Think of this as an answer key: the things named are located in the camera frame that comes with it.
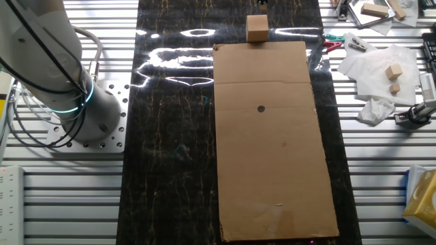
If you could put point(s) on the large wooden cube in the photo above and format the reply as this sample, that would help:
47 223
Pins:
257 30

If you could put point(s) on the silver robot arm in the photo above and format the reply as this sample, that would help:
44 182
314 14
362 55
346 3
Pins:
44 61

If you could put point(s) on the rectangular wooden block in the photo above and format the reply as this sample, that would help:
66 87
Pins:
374 10

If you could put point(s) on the long wooden block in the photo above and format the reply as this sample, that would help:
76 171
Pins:
398 9

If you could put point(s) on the red clothespin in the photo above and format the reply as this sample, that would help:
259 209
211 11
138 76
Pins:
332 45

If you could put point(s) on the metal tray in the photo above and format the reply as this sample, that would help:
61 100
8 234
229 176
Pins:
357 18

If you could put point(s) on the silver metal clip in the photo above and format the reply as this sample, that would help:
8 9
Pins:
357 47
357 41

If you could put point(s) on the white paper piece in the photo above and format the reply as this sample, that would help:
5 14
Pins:
383 28

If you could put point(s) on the large white tissue sheet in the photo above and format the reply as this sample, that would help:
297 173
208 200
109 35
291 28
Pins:
371 71

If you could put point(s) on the white tissue wad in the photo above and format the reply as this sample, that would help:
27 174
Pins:
410 15

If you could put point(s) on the medium wooden cube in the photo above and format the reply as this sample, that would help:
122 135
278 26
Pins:
394 72

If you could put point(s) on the crumpled white tissue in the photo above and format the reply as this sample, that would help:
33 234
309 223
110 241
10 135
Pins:
374 110

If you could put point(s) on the small wooden cube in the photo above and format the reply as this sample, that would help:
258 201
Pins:
394 88

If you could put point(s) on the brown cardboard sheet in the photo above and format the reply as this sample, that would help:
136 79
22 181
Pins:
272 163

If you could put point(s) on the black marble pattern mat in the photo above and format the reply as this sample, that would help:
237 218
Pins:
170 136

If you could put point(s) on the black keyboard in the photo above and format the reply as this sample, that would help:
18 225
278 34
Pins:
431 51

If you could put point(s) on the white pulled tissue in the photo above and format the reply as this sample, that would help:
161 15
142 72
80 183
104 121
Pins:
413 180

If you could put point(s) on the yellow tissue box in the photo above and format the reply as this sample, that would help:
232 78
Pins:
424 200

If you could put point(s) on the white power strip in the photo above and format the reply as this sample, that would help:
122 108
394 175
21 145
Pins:
10 204

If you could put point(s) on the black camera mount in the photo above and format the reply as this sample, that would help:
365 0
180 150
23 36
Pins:
408 119

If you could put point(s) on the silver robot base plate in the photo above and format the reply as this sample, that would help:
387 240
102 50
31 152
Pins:
116 136

